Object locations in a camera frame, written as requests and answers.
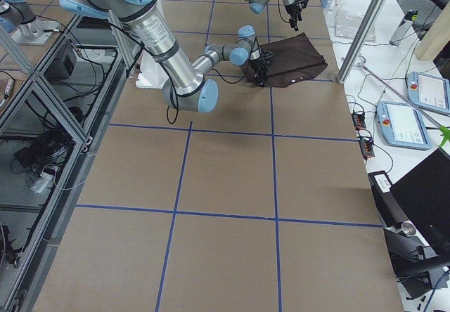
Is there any white metal mount base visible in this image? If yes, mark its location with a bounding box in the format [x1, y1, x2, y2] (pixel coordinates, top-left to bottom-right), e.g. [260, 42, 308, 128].
[136, 51, 169, 89]

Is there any black camera stand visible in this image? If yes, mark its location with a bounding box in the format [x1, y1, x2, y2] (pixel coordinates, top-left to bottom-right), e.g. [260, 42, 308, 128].
[384, 229, 449, 299]

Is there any black laptop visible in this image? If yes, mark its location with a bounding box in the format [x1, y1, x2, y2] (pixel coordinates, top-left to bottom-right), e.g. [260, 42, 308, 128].
[391, 148, 449, 254]

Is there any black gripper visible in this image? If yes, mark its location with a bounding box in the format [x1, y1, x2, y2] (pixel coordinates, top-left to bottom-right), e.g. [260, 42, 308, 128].
[250, 51, 274, 87]
[283, 0, 309, 32]

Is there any brown paper table cover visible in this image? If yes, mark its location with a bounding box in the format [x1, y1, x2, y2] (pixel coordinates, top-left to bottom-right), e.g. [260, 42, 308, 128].
[34, 0, 403, 311]

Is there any near teach pendant tablet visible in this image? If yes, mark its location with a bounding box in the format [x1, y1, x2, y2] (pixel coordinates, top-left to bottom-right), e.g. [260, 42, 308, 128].
[376, 101, 432, 150]

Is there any cardboard sheet in plastic sleeve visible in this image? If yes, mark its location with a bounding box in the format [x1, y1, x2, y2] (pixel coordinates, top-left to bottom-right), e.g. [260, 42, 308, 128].
[335, 10, 364, 39]

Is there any orange terminal block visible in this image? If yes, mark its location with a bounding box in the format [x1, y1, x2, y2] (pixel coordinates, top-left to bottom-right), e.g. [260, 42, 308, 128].
[359, 137, 375, 160]
[352, 112, 367, 131]

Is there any neighbour robot arm base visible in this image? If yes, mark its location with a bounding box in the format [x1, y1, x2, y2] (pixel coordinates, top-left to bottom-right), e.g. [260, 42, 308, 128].
[1, 0, 64, 46]

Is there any aluminium side frame rack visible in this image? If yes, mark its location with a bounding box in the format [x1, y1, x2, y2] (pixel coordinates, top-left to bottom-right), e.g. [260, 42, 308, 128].
[1, 13, 140, 311]

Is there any far teach pendant tablet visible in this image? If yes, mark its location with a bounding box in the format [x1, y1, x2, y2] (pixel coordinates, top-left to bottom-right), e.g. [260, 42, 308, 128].
[406, 71, 449, 115]

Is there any aluminium vertical post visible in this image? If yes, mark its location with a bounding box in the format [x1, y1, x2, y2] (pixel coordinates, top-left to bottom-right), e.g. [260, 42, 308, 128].
[337, 0, 386, 84]

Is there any black box with label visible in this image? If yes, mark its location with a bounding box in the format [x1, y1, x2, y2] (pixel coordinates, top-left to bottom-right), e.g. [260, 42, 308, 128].
[368, 171, 417, 236]

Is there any dark brown t-shirt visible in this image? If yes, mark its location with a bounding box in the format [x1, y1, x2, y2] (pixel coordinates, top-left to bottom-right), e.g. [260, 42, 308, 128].
[259, 33, 328, 88]

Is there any teach pendant tablet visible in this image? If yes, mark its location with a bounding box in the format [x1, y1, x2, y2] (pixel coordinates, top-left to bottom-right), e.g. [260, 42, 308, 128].
[406, 71, 449, 115]
[376, 101, 432, 150]

